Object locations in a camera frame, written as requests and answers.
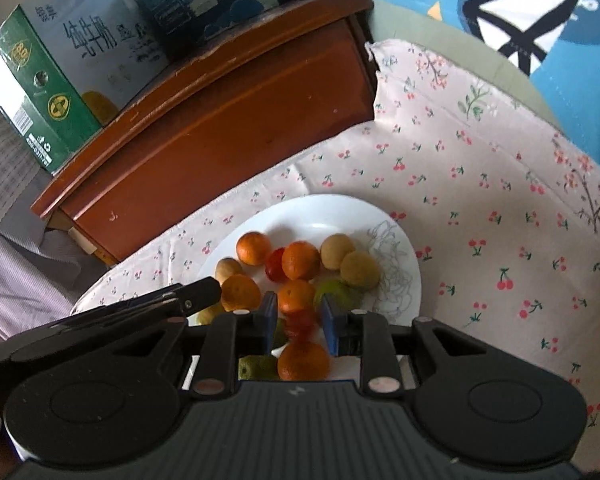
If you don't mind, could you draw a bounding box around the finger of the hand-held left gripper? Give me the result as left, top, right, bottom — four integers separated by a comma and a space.
50, 277, 223, 331

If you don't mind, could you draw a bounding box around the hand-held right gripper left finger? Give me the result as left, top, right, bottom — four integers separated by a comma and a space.
45, 291, 278, 398

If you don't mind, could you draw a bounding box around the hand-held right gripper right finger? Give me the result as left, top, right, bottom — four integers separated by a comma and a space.
321, 296, 546, 396

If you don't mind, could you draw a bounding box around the red cherry tomato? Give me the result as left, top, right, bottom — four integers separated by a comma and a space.
264, 247, 287, 283
284, 309, 321, 343

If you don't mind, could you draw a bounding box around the large green jujube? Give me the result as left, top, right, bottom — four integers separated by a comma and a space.
313, 280, 363, 311

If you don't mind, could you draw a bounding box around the tan longan fruit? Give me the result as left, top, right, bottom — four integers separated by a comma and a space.
340, 251, 382, 291
215, 257, 244, 286
320, 233, 356, 272

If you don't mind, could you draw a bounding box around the small mandarin orange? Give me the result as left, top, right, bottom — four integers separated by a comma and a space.
236, 231, 272, 267

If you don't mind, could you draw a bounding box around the white oval plate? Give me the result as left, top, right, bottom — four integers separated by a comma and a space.
187, 195, 423, 381

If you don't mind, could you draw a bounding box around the brown wooden nightstand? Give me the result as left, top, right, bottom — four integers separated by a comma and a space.
30, 0, 378, 266

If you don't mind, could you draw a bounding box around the lavender cloth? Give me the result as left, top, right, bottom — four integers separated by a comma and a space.
0, 170, 121, 341

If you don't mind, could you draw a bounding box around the cherry-print tablecloth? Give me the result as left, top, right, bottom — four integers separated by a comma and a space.
70, 39, 600, 480

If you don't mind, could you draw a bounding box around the checked cloth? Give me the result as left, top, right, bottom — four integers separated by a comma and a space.
0, 80, 46, 256

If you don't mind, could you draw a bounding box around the green milk carton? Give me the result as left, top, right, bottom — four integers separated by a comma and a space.
0, 0, 168, 176

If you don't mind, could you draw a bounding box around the blue carton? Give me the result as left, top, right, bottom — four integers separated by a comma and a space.
117, 0, 313, 58

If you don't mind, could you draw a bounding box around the grey-green sheet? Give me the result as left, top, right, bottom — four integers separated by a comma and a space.
365, 0, 563, 128

